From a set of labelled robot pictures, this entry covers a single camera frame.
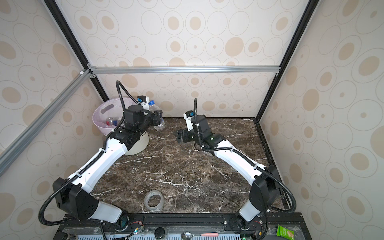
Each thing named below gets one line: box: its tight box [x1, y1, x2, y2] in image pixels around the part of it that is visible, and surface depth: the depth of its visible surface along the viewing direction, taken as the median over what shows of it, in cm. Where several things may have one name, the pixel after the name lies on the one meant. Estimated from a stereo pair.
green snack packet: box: [276, 224, 295, 240], surface depth 71 cm
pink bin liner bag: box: [92, 97, 138, 136], surface depth 92 cm
